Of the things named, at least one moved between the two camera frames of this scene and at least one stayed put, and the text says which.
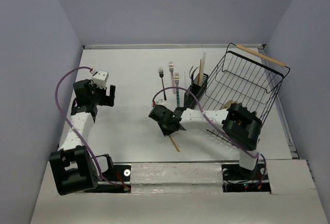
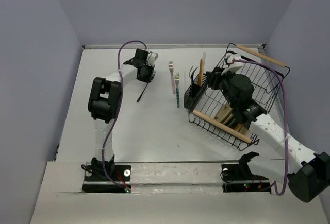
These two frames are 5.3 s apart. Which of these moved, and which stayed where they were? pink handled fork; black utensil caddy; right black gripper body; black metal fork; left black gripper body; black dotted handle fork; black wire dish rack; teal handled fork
Moved: black metal fork; right black gripper body; left black gripper body
Stayed: black utensil caddy; black wire dish rack; teal handled fork; black dotted handle fork; pink handled fork
